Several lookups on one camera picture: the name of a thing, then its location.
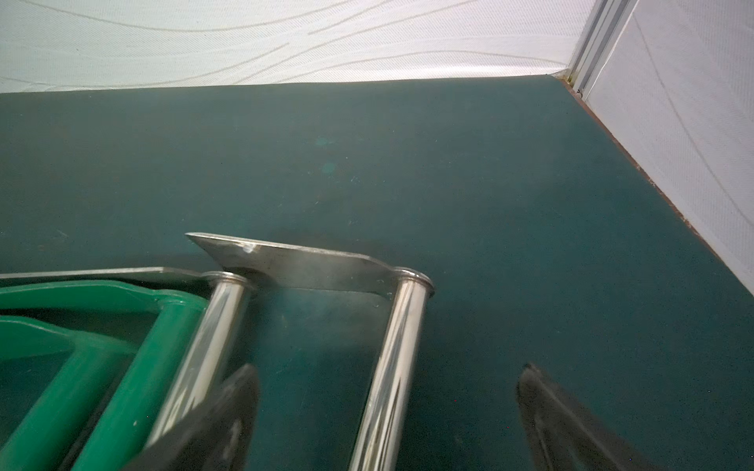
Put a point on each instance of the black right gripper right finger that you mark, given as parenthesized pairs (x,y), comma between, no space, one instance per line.
(563,434)

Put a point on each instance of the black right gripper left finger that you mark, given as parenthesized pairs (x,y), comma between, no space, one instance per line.
(214,436)

